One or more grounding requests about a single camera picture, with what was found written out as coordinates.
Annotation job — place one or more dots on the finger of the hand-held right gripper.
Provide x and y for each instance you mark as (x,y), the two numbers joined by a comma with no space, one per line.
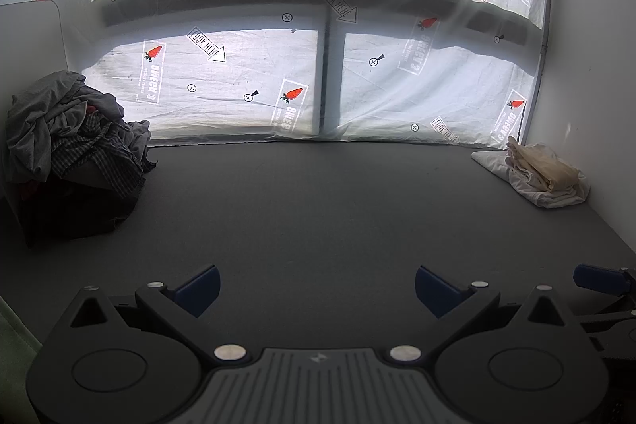
(596,277)

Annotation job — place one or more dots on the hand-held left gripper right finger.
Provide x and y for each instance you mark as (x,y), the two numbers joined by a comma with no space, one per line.
(432,290)

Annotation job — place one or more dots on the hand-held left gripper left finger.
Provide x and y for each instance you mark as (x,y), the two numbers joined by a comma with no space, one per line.
(198,290)

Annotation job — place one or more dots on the white folded garment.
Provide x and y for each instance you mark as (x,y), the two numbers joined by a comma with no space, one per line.
(551,200)

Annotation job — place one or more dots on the beige folded garment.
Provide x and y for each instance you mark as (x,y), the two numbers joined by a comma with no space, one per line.
(541,165)

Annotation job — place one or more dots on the dark crumpled garment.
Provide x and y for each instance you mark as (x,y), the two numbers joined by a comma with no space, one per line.
(84,215)

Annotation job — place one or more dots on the plaid shirt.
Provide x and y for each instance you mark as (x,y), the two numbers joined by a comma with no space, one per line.
(94,151)

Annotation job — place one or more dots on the green cloth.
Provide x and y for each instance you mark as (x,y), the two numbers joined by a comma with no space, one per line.
(15,354)

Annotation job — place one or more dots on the carrot printed translucent curtain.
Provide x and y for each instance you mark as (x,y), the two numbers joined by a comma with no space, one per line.
(238,76)

